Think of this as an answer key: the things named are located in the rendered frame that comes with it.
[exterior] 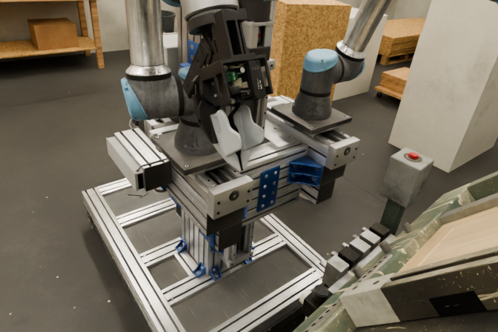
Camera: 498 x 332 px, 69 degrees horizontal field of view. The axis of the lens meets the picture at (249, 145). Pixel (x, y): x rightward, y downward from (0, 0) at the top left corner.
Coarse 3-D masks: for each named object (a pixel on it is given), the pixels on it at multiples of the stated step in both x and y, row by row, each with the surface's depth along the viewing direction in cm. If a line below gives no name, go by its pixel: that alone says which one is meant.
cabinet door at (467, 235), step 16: (496, 208) 95; (448, 224) 107; (464, 224) 99; (480, 224) 91; (496, 224) 85; (432, 240) 101; (448, 240) 94; (464, 240) 87; (480, 240) 81; (496, 240) 76; (416, 256) 95; (432, 256) 89; (448, 256) 83
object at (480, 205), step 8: (480, 200) 103; (488, 200) 98; (496, 200) 96; (456, 208) 109; (464, 208) 104; (472, 208) 102; (480, 208) 100; (488, 208) 98; (448, 216) 107; (456, 216) 106; (464, 216) 104
